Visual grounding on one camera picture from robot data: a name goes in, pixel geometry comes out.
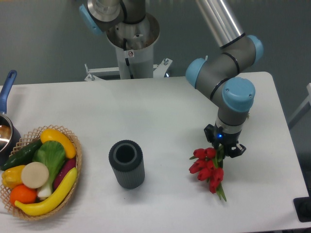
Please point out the white metal frame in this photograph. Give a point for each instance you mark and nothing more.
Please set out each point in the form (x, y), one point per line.
(161, 70)

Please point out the beige round disc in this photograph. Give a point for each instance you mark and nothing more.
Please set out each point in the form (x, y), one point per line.
(34, 175)

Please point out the purple eggplant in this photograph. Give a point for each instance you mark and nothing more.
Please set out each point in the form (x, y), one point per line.
(68, 165)

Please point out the yellow bell pepper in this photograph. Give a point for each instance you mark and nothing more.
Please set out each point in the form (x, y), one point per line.
(12, 176)

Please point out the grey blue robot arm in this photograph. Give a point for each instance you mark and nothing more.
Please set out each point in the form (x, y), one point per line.
(218, 80)

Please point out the red tulip bouquet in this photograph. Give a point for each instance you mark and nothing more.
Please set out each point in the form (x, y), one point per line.
(208, 165)

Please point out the yellow banana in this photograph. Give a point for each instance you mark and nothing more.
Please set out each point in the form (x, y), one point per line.
(54, 200)

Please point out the green bok choy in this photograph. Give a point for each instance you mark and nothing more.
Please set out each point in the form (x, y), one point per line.
(52, 155)

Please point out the woven wicker basket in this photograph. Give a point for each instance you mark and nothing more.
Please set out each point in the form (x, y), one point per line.
(28, 138)

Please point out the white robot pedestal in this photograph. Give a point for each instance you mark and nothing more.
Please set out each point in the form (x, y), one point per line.
(134, 46)

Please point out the orange fruit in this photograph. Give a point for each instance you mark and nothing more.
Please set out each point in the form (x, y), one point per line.
(23, 194)

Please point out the black device at edge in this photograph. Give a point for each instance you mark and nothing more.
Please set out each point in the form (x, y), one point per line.
(303, 208)

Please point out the yellow squash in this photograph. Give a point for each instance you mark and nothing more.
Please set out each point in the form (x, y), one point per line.
(55, 135)

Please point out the blue handled saucepan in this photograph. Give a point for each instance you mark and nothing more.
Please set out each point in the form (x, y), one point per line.
(9, 135)

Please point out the green cucumber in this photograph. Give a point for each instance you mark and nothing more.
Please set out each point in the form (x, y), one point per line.
(22, 156)

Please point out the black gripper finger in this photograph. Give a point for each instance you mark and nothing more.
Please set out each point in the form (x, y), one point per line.
(234, 151)
(209, 133)

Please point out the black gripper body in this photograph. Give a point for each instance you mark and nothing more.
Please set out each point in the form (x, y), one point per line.
(224, 139)

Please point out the dark grey ribbed vase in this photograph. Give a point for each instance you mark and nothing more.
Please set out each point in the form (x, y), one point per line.
(126, 160)

